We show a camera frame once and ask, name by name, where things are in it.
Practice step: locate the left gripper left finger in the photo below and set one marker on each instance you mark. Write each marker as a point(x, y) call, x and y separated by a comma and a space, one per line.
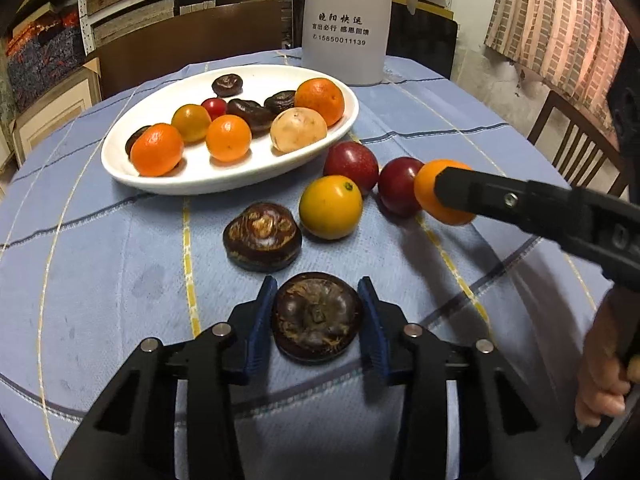
point(129, 432)

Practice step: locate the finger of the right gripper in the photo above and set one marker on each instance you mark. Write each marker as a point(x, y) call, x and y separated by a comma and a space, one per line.
point(486, 195)

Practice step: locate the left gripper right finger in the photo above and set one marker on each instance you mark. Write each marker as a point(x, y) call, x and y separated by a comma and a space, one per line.
point(503, 435)

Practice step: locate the orange tangerine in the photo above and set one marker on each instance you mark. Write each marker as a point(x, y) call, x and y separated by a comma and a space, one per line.
point(157, 151)
point(424, 192)
point(322, 96)
point(228, 138)

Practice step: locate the dark red plum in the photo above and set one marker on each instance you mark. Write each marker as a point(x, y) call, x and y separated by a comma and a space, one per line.
point(355, 161)
point(395, 186)

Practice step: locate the large yellow orange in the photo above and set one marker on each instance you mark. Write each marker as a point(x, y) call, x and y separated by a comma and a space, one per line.
point(330, 208)

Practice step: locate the dark mangosteen pile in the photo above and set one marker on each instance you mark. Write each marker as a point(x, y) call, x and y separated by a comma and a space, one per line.
point(257, 117)
point(264, 237)

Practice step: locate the dark mangosteen top pile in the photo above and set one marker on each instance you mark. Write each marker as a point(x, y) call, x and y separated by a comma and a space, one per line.
point(257, 117)

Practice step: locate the small dark chestnut fruit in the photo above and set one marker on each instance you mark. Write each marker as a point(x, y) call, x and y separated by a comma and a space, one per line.
point(133, 139)

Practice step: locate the small red cherry tomato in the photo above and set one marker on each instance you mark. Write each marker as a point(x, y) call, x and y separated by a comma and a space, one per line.
point(215, 107)

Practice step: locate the yellow orange top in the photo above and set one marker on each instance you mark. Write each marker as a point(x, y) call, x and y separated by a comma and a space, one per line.
point(192, 122)

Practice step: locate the person right hand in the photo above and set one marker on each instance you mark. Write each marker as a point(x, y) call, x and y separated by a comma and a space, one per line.
point(603, 381)

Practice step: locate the brown wooden chair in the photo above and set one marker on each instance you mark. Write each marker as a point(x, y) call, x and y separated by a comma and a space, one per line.
point(583, 150)

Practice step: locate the striped pink curtain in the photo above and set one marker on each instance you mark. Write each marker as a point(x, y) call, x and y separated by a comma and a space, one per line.
point(574, 46)

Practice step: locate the grey thermos jug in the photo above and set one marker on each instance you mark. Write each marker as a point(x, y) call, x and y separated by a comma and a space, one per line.
point(347, 39)

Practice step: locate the white oval plate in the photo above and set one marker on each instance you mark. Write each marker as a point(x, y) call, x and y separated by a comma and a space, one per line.
point(197, 172)

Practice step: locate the framed picture in carton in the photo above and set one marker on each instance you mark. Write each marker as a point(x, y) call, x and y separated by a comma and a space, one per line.
point(79, 91)

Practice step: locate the dark wooden board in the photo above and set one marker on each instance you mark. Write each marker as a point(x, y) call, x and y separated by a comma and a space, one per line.
point(197, 37)

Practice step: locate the blue patterned box stack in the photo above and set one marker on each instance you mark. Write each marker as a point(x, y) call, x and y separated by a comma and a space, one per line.
point(43, 54)

